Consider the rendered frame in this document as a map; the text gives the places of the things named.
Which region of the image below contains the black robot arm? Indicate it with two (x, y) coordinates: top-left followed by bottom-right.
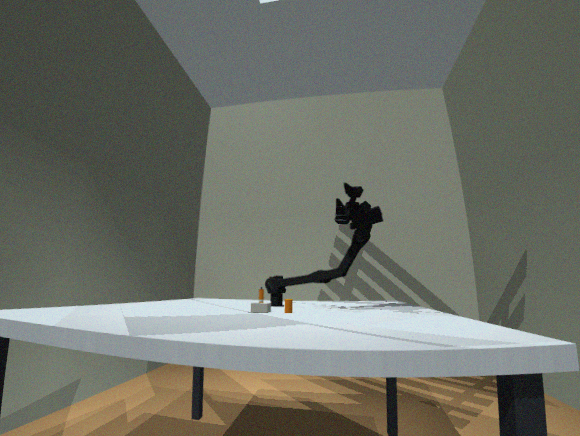
(265, 201), (383, 307)

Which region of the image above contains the white square block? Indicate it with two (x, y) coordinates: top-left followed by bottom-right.
(251, 302), (271, 313)

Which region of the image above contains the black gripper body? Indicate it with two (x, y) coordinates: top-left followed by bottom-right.
(334, 186), (363, 224)

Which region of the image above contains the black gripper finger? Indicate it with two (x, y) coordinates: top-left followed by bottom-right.
(344, 182), (360, 194)
(335, 198), (351, 217)

